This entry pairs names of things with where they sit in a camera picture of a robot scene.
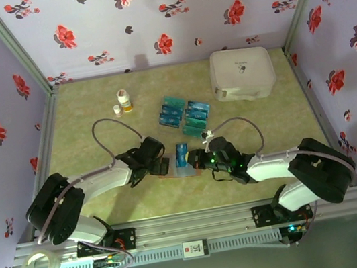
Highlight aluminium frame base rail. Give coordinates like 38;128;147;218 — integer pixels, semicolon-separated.
7;184;357;268

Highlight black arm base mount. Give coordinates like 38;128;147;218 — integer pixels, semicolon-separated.
74;227;139;259
250;197;315;230

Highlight white slotted cable duct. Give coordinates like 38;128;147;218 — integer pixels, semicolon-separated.
54;228;283;268

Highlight aluminium frame post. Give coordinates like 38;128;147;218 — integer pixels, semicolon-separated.
274;0;346;54
0;0;61;103

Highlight blue VIP card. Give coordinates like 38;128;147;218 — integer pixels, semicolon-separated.
159;101;185;119
156;109;184;130
172;141;194;169
184;104;211;122
187;97;212;113

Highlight small circuit board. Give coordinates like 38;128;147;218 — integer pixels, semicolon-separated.
91;255;127;268
286;222;309;236

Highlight white zip medicine pouch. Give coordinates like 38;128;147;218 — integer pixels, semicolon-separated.
205;42;280;106

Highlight grey right arm cable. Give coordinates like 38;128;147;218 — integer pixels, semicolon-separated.
209;99;357;256

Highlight group of teal packets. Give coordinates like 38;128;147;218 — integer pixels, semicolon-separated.
153;87;217;144

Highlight aluminium side rail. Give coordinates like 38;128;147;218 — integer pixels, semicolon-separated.
282;39;357;195
0;84;84;247

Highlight white label tag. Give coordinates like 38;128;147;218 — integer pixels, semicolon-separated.
181;238;211;261

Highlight large white pill bottle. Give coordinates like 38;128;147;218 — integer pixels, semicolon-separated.
115;87;135;115

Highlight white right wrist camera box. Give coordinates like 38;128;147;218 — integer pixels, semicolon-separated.
201;129;217;144

